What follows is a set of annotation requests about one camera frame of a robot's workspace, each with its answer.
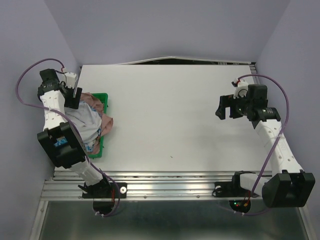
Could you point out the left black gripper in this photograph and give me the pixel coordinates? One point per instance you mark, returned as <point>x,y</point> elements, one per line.
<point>72,102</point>

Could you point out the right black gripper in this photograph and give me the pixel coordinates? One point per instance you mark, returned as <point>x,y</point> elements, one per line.
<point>226,101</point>

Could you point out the white skirt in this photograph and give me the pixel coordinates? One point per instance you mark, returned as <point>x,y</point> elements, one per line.
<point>87,121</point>

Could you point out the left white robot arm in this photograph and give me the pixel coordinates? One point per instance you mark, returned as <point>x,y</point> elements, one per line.
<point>61,140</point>

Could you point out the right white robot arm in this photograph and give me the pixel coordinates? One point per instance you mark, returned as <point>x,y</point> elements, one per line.
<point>290,186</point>

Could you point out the green plastic bin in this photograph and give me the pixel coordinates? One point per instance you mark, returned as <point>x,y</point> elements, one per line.
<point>103,97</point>

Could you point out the pink skirt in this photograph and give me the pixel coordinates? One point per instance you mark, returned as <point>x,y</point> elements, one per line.
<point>95,104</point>

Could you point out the blue floral skirt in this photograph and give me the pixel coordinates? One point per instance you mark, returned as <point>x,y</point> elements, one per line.
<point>90,146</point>

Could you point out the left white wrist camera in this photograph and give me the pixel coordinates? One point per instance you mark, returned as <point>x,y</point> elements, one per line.
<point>71,79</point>

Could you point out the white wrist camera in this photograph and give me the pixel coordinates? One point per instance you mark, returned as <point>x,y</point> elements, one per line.
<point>71,79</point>
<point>241,88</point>

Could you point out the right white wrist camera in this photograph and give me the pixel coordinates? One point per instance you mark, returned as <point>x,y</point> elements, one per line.
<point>241,88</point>

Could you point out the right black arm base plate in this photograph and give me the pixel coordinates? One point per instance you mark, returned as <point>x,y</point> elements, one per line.
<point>228,189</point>

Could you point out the aluminium table frame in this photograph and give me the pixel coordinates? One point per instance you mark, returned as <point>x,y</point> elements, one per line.
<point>172,152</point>

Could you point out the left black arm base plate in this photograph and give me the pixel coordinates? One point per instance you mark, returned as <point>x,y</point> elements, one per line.
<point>120,190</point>

